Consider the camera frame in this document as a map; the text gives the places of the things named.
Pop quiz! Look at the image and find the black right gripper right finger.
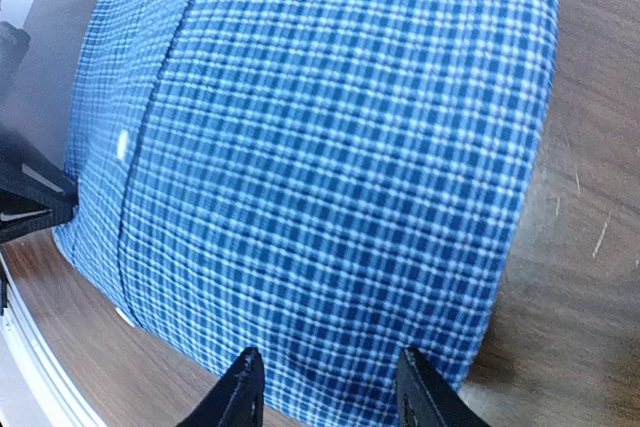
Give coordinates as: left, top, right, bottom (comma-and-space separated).
395, 347, 488, 427

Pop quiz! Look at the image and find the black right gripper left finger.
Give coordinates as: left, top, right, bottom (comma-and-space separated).
177, 347, 264, 427

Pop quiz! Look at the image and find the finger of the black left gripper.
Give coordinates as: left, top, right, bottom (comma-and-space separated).
1, 129, 77, 202
1, 201, 74, 243

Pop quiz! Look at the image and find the blue plaid long sleeve shirt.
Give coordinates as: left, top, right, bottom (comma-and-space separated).
54, 0, 558, 426

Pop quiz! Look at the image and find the front aluminium rail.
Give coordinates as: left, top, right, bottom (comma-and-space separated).
1, 261, 105, 426

